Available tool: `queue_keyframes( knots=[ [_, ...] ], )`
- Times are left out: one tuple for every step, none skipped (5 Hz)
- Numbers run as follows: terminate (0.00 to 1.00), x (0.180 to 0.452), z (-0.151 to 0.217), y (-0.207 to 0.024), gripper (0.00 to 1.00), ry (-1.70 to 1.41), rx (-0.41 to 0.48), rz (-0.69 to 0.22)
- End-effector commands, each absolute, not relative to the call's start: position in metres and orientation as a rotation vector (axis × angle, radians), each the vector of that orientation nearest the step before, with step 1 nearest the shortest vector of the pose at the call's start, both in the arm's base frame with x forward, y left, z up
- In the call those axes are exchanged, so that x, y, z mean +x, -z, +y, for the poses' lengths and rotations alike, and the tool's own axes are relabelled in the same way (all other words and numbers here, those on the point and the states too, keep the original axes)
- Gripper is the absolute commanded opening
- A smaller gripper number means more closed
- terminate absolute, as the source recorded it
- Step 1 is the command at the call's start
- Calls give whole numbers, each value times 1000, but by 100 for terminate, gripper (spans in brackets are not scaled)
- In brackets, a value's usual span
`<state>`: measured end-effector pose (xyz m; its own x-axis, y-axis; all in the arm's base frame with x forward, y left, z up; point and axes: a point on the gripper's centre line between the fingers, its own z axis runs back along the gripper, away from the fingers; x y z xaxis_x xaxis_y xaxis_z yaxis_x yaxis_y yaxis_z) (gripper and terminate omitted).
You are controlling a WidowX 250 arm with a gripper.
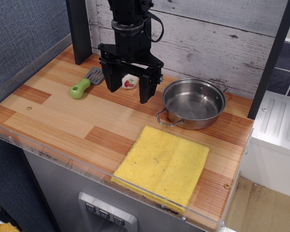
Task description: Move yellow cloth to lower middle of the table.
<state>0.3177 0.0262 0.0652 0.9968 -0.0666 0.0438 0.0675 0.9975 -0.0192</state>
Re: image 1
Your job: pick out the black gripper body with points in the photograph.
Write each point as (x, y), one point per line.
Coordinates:
(132, 48)

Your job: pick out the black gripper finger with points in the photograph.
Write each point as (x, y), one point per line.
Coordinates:
(147, 88)
(113, 75)

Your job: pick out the yellow cloth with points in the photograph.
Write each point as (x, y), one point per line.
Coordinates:
(162, 167)

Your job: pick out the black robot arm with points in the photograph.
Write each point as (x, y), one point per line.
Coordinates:
(130, 9)

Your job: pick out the white toy food item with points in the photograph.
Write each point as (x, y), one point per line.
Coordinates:
(129, 81)

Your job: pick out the stainless steel pot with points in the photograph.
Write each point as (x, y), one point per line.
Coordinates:
(192, 103)

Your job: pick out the grey toy fridge cabinet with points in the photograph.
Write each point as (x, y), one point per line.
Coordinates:
(61, 187)

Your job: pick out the clear acrylic front guard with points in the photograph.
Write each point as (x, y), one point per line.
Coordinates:
(190, 216)

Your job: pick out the silver dispenser button panel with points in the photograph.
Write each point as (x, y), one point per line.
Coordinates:
(100, 216)

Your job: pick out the white toy sink unit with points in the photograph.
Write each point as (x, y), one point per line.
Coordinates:
(267, 157)

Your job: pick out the yellow object bottom left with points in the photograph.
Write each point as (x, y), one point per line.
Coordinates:
(8, 227)

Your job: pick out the green handled grey spatula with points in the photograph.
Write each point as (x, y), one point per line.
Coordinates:
(93, 77)

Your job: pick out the dark left post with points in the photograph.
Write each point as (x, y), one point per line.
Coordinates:
(79, 28)

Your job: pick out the dark post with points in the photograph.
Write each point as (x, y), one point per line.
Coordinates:
(271, 62)
(79, 28)

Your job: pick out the dark right post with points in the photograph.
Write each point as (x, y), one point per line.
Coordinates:
(271, 62)

